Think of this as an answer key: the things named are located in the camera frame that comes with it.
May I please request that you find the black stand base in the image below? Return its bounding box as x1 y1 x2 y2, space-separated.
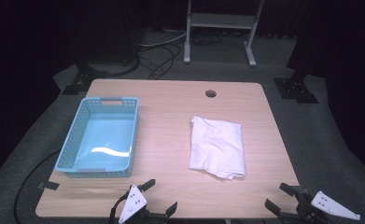
61 60 109 96
273 74 320 105

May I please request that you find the black equipment box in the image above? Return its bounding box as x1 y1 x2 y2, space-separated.
86 15 145 65

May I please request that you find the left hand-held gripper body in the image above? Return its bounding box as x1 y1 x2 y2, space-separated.
109 184 169 224

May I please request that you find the thick black floor cable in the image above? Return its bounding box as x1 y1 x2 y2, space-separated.
13 148 62 224

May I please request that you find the light blue perforated plastic basket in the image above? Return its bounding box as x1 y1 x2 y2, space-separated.
54 96 140 178

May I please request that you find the white floor cable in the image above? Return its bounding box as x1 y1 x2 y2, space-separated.
139 31 188 49

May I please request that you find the white metal stand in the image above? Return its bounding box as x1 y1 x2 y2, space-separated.
183 0 265 68

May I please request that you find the white cloth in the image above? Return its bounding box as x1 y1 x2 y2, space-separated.
188 116 246 181

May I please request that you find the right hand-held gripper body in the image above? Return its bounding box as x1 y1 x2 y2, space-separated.
279 188 361 224

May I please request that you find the black tape strip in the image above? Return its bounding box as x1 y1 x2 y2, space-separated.
36 180 61 191

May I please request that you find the black looped floor cable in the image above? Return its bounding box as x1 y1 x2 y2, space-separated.
137 43 183 80

